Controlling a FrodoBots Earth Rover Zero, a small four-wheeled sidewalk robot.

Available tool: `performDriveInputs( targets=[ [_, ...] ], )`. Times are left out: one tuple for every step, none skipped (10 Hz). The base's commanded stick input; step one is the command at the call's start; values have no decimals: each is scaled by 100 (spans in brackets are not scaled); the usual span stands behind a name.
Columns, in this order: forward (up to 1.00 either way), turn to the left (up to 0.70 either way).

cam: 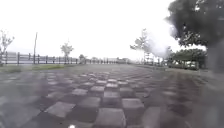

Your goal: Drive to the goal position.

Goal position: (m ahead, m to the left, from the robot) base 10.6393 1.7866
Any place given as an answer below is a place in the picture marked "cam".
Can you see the checkered grey paved plaza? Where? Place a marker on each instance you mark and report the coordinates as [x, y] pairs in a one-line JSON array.
[[110, 96]]

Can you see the small tree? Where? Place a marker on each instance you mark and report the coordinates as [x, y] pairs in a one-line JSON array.
[[67, 49], [3, 41], [142, 41]]

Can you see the grass strip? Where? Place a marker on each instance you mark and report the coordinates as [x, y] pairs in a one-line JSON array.
[[40, 67]]

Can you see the robot's own part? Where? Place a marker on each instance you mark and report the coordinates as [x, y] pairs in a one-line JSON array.
[[71, 126]]

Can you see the green hedge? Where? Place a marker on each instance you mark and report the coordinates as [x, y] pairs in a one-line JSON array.
[[186, 55]]

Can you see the pole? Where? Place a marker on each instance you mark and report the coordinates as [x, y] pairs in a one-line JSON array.
[[35, 43]]

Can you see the large dark tree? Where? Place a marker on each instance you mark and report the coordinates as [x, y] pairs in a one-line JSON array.
[[200, 20]]

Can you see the rail fence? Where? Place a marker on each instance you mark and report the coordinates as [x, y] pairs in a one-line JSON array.
[[43, 59]]

